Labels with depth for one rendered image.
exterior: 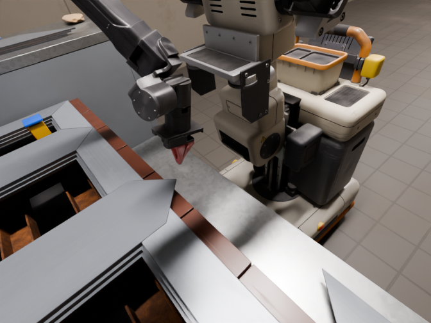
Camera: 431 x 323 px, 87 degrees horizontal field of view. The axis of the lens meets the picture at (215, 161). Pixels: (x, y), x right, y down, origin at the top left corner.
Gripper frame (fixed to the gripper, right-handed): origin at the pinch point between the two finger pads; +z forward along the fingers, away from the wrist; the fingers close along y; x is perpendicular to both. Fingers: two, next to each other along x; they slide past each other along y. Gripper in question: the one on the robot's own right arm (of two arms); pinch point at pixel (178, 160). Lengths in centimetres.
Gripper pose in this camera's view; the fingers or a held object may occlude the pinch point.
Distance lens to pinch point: 57.2
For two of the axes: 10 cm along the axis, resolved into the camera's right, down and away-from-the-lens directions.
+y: 7.5, -3.3, 5.7
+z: -0.7, 8.2, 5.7
